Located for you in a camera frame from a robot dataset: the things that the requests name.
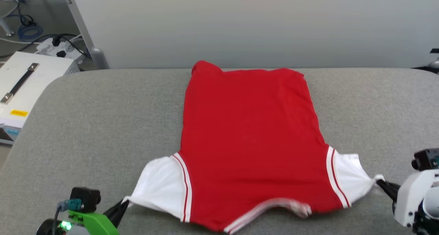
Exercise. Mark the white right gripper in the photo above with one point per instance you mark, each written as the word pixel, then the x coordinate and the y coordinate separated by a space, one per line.
pixel 413 194

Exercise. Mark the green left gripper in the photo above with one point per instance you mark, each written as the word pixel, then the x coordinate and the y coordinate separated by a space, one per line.
pixel 97 224

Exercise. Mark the red and white shirt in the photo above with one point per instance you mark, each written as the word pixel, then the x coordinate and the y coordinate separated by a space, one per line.
pixel 250 132

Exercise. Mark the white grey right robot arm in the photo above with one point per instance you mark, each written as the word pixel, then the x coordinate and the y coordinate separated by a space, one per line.
pixel 430 218

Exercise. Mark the black round left gripper motor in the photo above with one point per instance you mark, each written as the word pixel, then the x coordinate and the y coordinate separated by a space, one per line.
pixel 46 228

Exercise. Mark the black grey caster foot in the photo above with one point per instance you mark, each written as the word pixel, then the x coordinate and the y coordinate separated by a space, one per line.
pixel 432 62

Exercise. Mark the yellow box label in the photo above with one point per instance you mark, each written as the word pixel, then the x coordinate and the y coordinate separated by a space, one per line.
pixel 19 113

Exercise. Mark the white equipment box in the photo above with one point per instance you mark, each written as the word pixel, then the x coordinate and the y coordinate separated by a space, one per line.
pixel 44 77

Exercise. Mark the white power strip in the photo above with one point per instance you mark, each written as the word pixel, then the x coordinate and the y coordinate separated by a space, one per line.
pixel 51 49

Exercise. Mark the grey metal furniture leg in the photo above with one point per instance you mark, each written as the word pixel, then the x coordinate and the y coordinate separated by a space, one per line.
pixel 7 27

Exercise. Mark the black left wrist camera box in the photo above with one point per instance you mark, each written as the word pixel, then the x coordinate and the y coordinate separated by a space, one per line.
pixel 85 199

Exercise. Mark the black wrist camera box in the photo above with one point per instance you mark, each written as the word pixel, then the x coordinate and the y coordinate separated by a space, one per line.
pixel 85 199
pixel 427 159

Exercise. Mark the teal left camera connector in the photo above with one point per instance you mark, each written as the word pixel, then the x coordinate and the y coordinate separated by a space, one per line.
pixel 73 204

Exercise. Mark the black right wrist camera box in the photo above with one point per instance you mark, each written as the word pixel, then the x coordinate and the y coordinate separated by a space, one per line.
pixel 427 159

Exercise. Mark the white partition with grey post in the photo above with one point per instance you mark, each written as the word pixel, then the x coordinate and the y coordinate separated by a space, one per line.
pixel 240 22

